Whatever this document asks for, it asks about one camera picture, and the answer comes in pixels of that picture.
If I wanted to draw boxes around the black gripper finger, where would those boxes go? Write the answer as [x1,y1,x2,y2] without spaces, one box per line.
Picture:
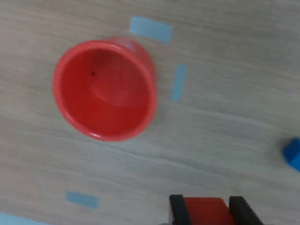
[228,195,264,225]
[169,194,192,225]

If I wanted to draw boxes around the small red cube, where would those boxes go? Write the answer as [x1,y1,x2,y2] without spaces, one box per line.
[183,197,235,225]

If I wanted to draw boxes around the small blue cube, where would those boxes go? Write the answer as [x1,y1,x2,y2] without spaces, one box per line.
[282,137,300,173]

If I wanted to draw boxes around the small bluish tape patch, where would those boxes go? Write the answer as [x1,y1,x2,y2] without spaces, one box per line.
[129,15,173,45]
[66,190,100,209]
[0,211,39,225]

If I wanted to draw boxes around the red plastic cup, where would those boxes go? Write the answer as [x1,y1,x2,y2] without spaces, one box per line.
[52,36,158,143]

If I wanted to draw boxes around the narrow bluish tape strip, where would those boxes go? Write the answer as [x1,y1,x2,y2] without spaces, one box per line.
[171,63,188,102]

